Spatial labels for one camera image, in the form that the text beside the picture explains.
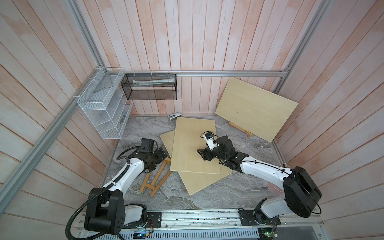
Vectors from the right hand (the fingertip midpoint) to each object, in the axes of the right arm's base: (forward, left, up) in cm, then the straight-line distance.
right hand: (202, 146), depth 86 cm
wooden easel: (-20, +25, -11) cm, 34 cm away
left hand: (-6, +23, -6) cm, 25 cm away
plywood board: (+22, -36, +7) cm, 43 cm away
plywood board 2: (+10, +9, -8) cm, 15 cm away
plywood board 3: (-18, +4, -7) cm, 20 cm away
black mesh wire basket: (+42, +36, +13) cm, 57 cm away
